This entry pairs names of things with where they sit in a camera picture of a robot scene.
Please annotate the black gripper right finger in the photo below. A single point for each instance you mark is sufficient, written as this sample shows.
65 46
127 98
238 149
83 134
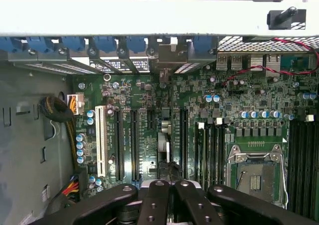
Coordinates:
192 205

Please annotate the CPU socket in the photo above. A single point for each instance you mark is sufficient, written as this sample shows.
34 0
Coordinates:
259 180

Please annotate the short black expansion slot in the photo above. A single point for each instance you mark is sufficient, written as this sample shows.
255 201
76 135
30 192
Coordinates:
151 119

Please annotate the black RAM slot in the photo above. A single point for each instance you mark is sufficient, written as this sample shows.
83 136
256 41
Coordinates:
223 155
297 160
216 155
209 155
317 160
309 160

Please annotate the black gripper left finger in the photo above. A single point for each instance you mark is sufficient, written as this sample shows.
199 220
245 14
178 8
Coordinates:
152 205

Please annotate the socket locking lever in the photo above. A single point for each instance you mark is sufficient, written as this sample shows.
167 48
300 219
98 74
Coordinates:
284 185

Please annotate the white power connector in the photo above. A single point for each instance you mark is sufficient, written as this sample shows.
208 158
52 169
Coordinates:
76 104

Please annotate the green motherboard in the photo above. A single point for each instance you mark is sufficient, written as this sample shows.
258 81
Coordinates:
145 150

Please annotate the black case lock latch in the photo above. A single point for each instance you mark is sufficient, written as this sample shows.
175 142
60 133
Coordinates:
284 16

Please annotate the white expansion slot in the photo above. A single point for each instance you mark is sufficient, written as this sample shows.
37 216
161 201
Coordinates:
101 140

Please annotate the black open PC case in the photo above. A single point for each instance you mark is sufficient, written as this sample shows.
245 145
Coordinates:
74 18

